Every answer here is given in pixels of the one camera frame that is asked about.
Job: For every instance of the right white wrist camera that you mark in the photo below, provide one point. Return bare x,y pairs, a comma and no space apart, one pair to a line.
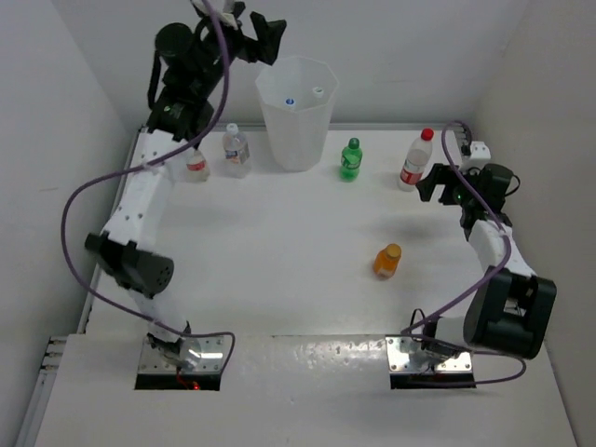
475,155

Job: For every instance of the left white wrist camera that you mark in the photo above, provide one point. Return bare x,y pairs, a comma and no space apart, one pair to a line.
222,9

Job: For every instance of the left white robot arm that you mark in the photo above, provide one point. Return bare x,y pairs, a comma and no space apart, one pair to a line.
188,65

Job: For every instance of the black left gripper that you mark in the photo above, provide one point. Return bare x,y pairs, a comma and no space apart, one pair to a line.
266,33

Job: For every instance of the green soda bottle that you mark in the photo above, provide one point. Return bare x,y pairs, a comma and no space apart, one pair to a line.
351,158

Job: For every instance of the tall red-cap red-label bottle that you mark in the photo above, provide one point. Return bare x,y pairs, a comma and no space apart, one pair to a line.
416,160

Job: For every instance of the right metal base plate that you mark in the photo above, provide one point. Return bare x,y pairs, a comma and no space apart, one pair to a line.
406,357

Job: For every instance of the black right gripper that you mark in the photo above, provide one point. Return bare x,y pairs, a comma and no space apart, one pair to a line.
439,175

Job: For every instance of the white-cap clear labelled bottle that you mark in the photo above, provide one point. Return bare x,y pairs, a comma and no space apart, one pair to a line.
236,151

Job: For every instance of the orange juice bottle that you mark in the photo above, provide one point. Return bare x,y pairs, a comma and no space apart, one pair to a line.
387,260

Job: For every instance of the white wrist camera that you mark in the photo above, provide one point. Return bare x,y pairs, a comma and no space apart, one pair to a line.
222,9
475,155

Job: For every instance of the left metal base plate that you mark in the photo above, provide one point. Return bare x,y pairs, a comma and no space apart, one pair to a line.
197,356

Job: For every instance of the small red-cap red-label bottle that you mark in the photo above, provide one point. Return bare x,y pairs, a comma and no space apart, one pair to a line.
198,170

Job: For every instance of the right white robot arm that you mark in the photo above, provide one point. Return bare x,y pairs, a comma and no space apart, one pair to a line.
510,311

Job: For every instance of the metal base plate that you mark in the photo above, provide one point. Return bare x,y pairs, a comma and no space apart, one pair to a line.
406,357
197,356

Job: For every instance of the white plastic bin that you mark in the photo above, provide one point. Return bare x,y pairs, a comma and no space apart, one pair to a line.
297,133

